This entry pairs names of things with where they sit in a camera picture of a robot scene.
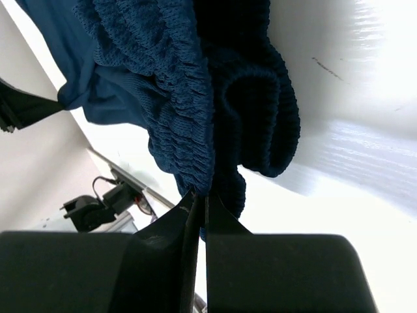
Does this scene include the navy blue shorts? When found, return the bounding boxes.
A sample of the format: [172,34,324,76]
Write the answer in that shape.
[16,0,302,244]

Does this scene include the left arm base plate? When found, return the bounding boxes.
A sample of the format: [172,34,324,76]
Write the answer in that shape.
[108,210,137,233]

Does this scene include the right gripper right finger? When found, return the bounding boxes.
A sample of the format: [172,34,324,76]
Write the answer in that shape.
[205,195,377,312]

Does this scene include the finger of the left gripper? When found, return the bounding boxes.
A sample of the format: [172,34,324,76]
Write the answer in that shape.
[1,79,64,132]

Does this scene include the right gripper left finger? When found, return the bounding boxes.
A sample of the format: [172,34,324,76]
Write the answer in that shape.
[1,192,199,312]

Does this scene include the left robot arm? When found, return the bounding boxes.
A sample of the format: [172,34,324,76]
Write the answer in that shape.
[1,80,145,233]

